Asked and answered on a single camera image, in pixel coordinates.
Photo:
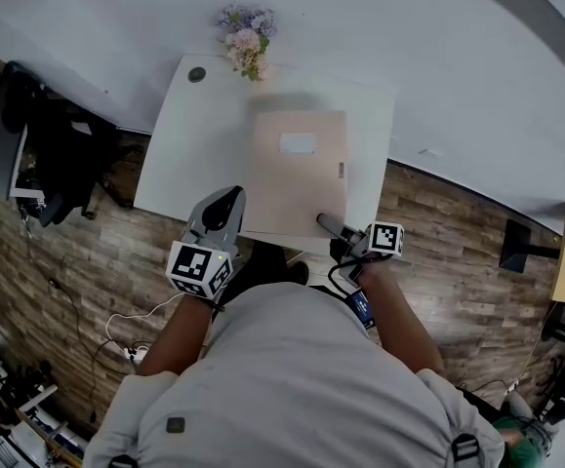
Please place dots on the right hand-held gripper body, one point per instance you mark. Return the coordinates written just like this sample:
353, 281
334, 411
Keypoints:
382, 239

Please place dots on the phone with lit screen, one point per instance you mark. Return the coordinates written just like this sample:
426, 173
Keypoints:
362, 307

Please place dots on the black office chair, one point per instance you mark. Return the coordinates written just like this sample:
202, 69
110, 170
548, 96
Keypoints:
62, 149

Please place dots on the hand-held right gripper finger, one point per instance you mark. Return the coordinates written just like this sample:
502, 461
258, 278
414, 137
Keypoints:
330, 222

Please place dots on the person's black shoe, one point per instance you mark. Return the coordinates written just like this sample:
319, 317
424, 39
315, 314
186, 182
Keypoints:
300, 272

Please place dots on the white power strip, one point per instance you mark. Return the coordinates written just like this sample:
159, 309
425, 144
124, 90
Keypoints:
136, 353

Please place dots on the person's grey shirt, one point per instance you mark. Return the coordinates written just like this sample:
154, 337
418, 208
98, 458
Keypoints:
287, 383

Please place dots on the white table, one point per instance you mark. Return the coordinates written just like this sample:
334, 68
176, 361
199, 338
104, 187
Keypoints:
199, 149

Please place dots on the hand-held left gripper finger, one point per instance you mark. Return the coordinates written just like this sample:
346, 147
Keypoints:
239, 203

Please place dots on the person's left forearm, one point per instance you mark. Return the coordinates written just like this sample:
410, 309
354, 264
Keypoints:
179, 334

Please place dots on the person's right forearm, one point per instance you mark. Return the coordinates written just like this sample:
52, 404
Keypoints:
399, 315

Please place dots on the black floor stand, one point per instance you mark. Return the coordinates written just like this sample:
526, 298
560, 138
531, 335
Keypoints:
518, 246

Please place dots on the green bag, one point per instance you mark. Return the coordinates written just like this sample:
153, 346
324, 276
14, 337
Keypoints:
521, 449

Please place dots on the beige item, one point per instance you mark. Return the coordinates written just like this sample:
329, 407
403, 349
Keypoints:
292, 188

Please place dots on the pink and purple flower bouquet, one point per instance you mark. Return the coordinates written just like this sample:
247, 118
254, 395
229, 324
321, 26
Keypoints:
249, 42

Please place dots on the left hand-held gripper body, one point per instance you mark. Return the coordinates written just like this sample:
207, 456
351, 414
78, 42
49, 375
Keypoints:
199, 266

